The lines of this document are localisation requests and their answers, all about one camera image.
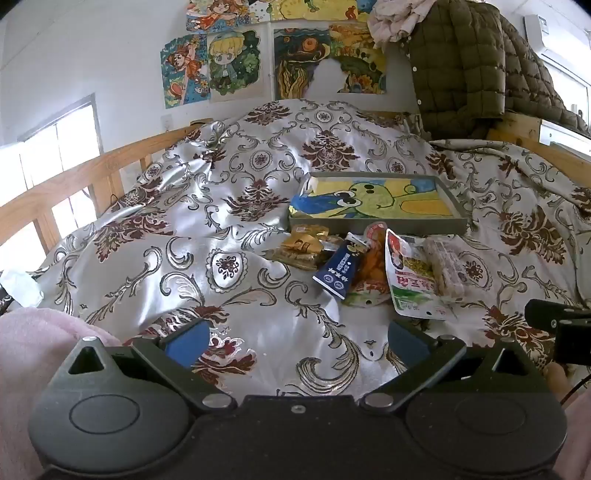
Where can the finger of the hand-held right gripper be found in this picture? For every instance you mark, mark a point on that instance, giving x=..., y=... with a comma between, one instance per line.
x=542, y=311

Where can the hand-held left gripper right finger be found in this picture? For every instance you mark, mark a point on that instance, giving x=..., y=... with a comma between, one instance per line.
x=406, y=342

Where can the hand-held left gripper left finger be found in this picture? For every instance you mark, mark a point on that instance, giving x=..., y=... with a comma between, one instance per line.
x=187, y=344

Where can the white green snack packet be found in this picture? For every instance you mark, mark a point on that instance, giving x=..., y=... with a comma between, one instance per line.
x=408, y=277

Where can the clear orange snack packet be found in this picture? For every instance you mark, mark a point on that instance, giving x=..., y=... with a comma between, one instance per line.
x=371, y=267

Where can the clear rice cracker packet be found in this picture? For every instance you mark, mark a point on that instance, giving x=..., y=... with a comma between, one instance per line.
x=445, y=267

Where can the dark blue snack packet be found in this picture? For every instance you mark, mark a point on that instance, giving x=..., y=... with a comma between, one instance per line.
x=339, y=272

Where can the grey tray with cartoon picture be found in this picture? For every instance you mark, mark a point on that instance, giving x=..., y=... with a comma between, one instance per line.
x=415, y=203

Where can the yellow snack packet with face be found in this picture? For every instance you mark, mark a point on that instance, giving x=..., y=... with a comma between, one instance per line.
x=307, y=229

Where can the person's right hand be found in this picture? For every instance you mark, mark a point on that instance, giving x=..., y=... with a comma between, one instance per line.
x=557, y=381

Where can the floral printed blanket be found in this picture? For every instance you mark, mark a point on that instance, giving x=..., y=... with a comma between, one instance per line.
x=184, y=207

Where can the pink fleece clothing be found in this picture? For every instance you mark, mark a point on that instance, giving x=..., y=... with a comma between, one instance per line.
x=32, y=350

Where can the white crumpled tissue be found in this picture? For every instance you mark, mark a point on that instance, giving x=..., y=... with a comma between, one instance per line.
x=21, y=286

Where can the wooden bed board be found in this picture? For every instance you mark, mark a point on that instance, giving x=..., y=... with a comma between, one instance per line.
x=521, y=129

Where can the window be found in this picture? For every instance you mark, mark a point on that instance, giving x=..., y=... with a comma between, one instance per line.
x=60, y=147

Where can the olive quilted jacket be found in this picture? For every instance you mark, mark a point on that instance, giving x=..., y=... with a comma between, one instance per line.
x=461, y=69

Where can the white air conditioner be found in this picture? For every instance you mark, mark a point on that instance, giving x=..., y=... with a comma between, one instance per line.
x=554, y=46

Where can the pink crumpled cloth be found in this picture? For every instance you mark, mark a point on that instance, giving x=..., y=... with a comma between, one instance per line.
x=392, y=23

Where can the wooden slatted bed rail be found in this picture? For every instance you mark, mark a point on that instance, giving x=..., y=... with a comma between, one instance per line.
x=69, y=175

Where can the mermaid figure wall poster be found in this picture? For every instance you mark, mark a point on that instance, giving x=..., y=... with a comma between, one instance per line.
x=182, y=74

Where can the blonde figure wall poster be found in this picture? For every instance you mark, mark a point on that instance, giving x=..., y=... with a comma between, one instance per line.
x=231, y=64

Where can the swirling landscape wall poster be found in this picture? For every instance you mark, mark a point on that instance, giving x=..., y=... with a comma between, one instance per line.
x=295, y=60

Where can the orange-haired figures wall poster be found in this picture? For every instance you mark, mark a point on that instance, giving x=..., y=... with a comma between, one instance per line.
x=212, y=14

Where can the yellow cartoon wall poster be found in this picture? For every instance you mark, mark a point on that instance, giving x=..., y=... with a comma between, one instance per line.
x=314, y=9

